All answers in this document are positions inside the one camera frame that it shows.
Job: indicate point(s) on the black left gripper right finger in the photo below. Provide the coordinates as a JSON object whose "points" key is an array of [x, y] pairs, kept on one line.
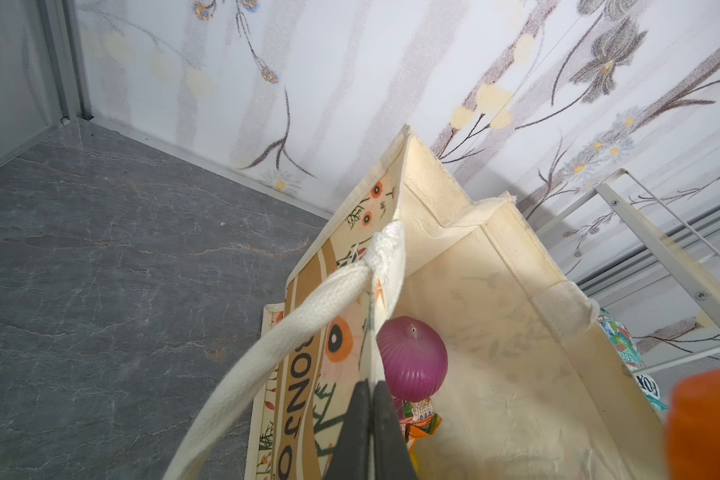
{"points": [[390, 458]]}

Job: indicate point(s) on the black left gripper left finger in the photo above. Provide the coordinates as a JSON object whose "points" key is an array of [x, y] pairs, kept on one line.
{"points": [[350, 460]]}

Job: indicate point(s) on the orange pink snack bag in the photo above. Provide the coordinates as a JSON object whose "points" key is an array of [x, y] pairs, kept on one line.
{"points": [[417, 420]]}

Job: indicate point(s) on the purple onion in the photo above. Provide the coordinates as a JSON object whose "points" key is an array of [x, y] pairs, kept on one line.
{"points": [[414, 357]]}

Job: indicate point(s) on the cream canvas grocery bag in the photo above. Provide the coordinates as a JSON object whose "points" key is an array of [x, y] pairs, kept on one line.
{"points": [[534, 388]]}

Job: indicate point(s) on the round orange tomato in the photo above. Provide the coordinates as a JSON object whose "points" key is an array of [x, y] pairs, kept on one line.
{"points": [[693, 428]]}

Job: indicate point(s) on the Fox's candy bag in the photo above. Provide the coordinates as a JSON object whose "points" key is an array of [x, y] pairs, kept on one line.
{"points": [[622, 341]]}

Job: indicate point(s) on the white wooden two-tier shelf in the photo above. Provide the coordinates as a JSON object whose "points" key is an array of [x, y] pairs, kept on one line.
{"points": [[695, 280]]}

